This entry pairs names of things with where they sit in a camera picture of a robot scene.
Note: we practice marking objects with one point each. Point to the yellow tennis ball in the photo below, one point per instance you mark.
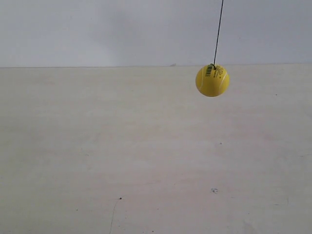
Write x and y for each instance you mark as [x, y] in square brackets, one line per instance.
[212, 80]

